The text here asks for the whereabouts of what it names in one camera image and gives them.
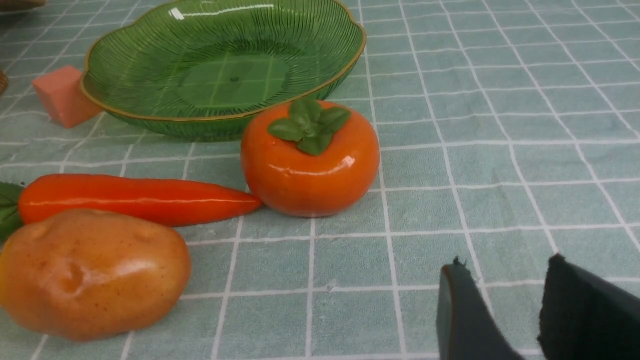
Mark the orange carrot with green leaves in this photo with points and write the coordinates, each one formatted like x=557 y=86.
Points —
x=172 y=202

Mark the woven rattan basket green lining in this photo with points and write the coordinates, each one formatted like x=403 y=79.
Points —
x=4 y=82

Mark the teal checkered tablecloth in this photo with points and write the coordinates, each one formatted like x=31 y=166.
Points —
x=509 y=131

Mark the pink foam cube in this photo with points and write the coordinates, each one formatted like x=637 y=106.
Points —
x=60 y=94

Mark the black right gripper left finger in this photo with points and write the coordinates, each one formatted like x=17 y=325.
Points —
x=464 y=325

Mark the woven rattan basket lid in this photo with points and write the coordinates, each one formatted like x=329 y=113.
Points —
x=11 y=6

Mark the orange persimmon with green calyx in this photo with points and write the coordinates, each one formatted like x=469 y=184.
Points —
x=309 y=158

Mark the green glass leaf plate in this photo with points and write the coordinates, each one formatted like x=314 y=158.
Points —
x=200 y=70

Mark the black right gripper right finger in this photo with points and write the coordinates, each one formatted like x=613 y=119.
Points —
x=585 y=317

